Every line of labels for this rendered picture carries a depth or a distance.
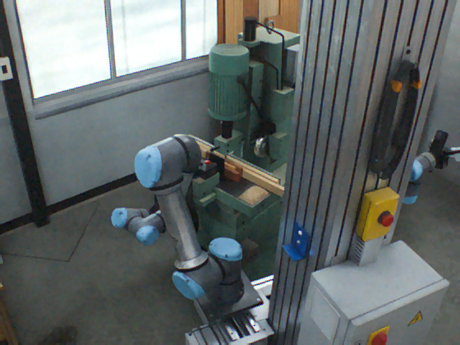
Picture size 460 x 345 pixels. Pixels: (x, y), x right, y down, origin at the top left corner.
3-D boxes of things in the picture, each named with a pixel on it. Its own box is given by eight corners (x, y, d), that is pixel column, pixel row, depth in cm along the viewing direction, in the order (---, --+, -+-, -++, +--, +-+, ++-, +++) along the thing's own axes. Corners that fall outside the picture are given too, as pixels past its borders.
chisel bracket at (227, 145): (213, 153, 226) (213, 138, 221) (232, 143, 235) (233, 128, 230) (225, 158, 222) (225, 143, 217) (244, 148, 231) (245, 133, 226)
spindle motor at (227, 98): (200, 113, 215) (200, 48, 198) (225, 102, 226) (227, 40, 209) (228, 126, 205) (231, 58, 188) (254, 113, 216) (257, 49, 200)
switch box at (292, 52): (282, 80, 220) (285, 48, 211) (294, 75, 227) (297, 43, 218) (293, 83, 217) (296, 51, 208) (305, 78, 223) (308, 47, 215)
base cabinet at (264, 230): (176, 287, 282) (170, 194, 243) (236, 242, 319) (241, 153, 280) (231, 327, 257) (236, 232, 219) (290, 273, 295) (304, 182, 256)
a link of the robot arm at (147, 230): (167, 221, 172) (148, 208, 178) (143, 235, 165) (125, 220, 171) (167, 236, 176) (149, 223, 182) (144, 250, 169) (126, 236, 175)
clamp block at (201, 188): (177, 187, 220) (177, 172, 215) (197, 177, 229) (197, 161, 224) (200, 200, 212) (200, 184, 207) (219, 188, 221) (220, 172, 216)
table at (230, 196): (147, 174, 234) (146, 164, 231) (190, 152, 254) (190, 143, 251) (237, 227, 201) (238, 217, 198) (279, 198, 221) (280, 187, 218)
